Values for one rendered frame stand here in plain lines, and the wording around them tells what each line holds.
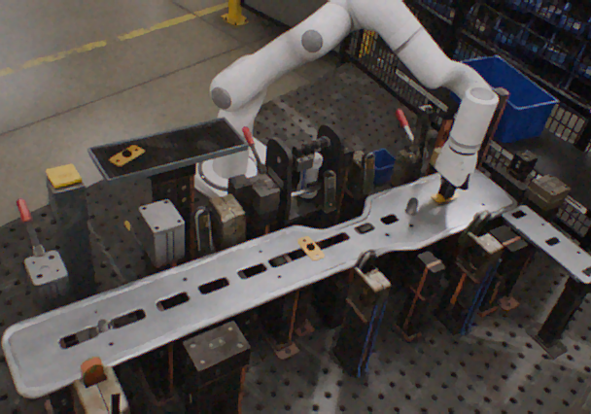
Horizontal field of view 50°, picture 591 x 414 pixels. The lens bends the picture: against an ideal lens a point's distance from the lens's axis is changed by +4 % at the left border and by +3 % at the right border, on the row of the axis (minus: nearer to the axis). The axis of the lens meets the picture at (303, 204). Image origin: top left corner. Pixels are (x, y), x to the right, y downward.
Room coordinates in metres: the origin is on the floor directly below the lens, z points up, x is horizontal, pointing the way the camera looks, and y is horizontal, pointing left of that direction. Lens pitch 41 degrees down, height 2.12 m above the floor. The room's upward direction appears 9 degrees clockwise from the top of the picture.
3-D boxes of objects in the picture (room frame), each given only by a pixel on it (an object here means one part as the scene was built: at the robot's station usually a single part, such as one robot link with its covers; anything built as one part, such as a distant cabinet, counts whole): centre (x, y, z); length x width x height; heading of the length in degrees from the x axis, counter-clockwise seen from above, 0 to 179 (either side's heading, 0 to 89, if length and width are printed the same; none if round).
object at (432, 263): (1.16, -0.36, 0.84); 0.11 x 0.08 x 0.29; 38
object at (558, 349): (1.21, -0.76, 0.84); 0.11 x 0.06 x 0.29; 38
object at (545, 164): (1.84, -0.62, 1.02); 0.90 x 0.22 x 0.03; 38
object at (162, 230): (1.05, 0.33, 0.90); 0.13 x 0.10 x 0.41; 38
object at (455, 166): (1.42, -0.40, 1.14); 0.10 x 0.07 x 0.11; 38
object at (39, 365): (1.11, -0.02, 1.00); 1.38 x 0.22 x 0.02; 128
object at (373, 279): (1.03, -0.19, 0.87); 0.12 x 0.09 x 0.35; 38
